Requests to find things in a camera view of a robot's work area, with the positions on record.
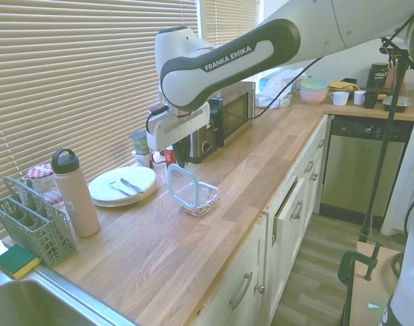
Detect white kitchen base cabinet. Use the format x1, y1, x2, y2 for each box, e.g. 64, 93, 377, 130
189, 114, 334, 326

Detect green plastic tub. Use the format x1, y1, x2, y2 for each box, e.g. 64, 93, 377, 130
129, 131, 150, 156

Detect grey plastic cutlery basket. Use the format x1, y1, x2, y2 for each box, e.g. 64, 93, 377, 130
0, 175, 78, 268

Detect yellow cloth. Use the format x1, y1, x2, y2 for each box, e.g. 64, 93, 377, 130
328, 80, 361, 93

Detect silver fork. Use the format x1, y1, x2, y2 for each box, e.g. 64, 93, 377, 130
108, 179, 133, 198

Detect black camera tripod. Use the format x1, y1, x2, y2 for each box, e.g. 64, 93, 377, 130
360, 35, 413, 283

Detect clear lid teal seal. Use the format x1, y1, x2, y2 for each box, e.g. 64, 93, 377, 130
168, 163, 198, 209

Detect white cabinet beside dishwasher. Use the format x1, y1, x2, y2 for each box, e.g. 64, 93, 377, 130
382, 121, 414, 236

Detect silver table knife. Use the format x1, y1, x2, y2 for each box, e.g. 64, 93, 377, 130
120, 177, 145, 195

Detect red Coca-Cola can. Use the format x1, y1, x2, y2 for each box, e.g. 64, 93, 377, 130
164, 147, 178, 171

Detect green yellow sponge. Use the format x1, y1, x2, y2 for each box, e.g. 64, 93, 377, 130
0, 244, 41, 280

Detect square glass food container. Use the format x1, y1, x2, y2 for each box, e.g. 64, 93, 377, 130
174, 179, 222, 217

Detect white dinner plate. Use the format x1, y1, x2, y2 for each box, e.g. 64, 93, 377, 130
88, 165, 158, 202
90, 179, 159, 208

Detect black protein powder tub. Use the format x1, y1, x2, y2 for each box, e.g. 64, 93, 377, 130
366, 62, 392, 90

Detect stainless steel dishwasher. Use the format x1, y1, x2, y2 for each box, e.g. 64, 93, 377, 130
320, 115, 414, 219

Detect pink bowl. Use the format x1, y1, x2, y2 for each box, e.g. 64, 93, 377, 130
300, 88, 328, 105

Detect wide beige window blind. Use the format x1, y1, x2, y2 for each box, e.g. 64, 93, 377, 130
0, 0, 200, 242

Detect teal bowl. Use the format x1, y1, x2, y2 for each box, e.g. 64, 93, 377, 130
299, 77, 330, 92

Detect brown food pieces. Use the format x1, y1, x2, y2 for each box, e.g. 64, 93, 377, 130
188, 195, 217, 216

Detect wooden base board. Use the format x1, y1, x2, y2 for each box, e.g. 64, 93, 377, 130
341, 238, 409, 326

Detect stainless steel toaster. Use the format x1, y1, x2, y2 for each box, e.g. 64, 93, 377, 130
187, 124, 218, 165

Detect white yogurt tub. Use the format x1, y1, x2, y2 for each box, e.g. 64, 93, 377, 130
133, 151, 155, 170

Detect black mug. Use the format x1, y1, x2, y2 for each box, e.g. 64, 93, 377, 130
362, 90, 386, 110

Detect stainless steel sink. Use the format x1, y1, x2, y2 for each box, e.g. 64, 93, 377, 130
0, 263, 140, 326

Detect white plastic bag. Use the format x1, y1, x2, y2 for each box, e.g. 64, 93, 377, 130
255, 66, 309, 110

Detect tall jar red checkered lid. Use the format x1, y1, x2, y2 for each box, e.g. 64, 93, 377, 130
26, 163, 56, 198

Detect metal foil tray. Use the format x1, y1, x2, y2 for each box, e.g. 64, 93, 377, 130
381, 94, 414, 113

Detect pink bottle black cap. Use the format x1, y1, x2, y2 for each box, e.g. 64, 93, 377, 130
51, 148, 102, 238

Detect stainless steel microwave oven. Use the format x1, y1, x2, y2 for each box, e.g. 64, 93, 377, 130
207, 80, 257, 149

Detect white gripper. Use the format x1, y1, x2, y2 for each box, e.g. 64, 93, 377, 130
145, 103, 211, 169

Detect green black clamp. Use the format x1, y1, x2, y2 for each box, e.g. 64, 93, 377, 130
337, 242, 381, 287

